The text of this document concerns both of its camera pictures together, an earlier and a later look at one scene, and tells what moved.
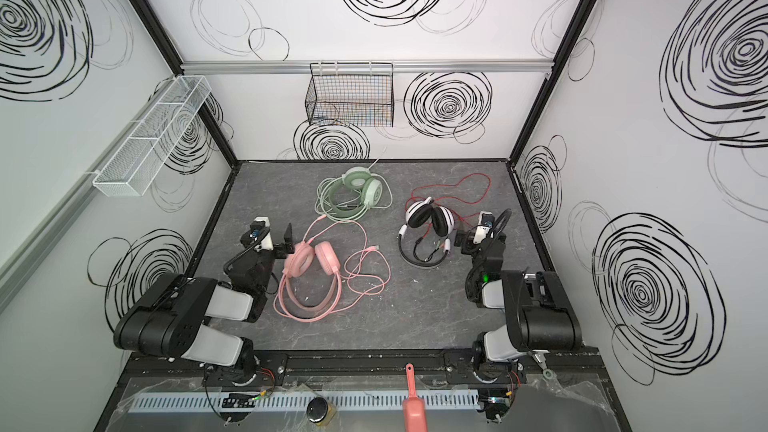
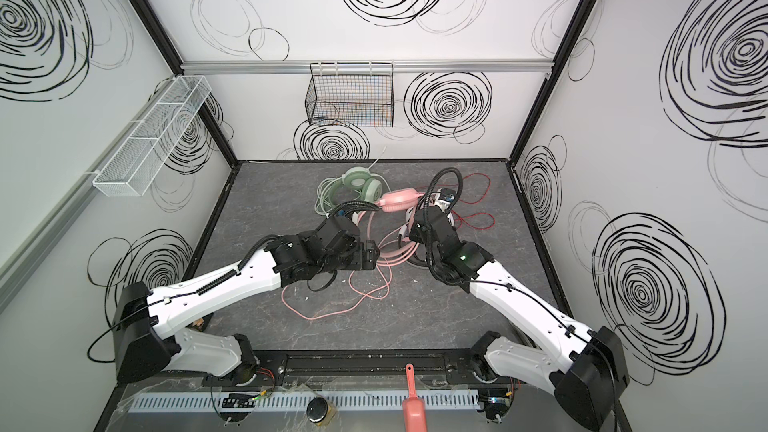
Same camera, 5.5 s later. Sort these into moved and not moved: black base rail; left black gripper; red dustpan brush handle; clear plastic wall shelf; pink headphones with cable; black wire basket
Moved: pink headphones with cable; left black gripper
Not moved: red dustpan brush handle; black base rail; clear plastic wall shelf; black wire basket
